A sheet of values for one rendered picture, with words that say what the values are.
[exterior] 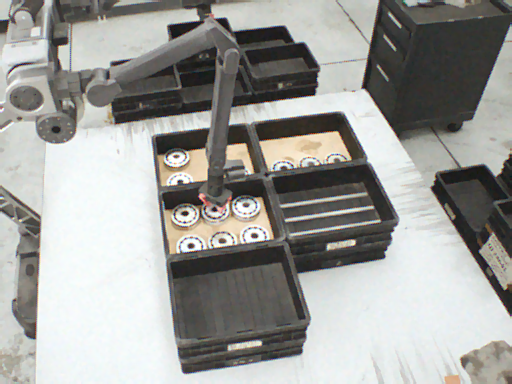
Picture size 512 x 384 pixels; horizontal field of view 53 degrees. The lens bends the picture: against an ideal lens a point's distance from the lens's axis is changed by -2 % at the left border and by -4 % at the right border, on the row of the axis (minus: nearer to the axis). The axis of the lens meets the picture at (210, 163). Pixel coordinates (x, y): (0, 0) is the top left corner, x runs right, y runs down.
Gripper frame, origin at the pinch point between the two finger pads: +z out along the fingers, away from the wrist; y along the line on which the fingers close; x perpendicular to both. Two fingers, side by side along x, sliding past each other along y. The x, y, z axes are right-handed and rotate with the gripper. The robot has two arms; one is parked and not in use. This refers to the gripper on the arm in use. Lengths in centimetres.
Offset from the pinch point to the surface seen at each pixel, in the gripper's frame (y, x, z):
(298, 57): 47, -153, 36
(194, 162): 22.9, -17.4, 4.4
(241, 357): -37, 37, 11
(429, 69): -26, -172, 24
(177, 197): 13.3, 5.0, -1.3
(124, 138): 68, -22, 18
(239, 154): 10.6, -31.5, 3.7
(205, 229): -0.9, 7.1, 4.4
